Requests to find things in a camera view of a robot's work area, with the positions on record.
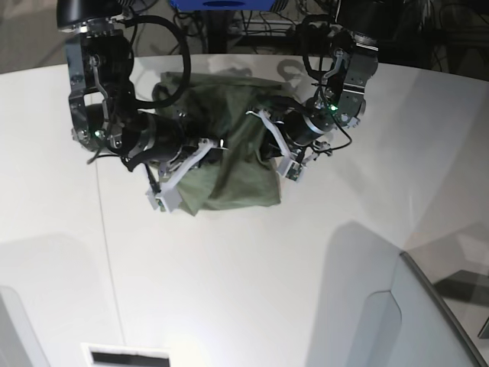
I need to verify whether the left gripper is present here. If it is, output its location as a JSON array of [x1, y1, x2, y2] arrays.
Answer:
[[246, 99, 354, 182]]

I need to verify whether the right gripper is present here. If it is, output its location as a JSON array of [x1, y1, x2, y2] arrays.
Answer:
[[120, 112, 228, 213]]

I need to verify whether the green t-shirt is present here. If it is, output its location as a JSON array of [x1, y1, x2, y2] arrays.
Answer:
[[173, 73, 292, 216]]

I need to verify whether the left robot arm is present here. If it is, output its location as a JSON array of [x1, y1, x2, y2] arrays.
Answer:
[[249, 1, 388, 181]]

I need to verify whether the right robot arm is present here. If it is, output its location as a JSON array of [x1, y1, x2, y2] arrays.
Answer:
[[56, 1, 225, 213]]

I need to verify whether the black power strip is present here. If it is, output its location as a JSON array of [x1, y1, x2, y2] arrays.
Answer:
[[228, 19, 300, 37]]

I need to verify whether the blue box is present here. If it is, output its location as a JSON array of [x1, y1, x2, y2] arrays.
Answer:
[[170, 0, 275, 11]]

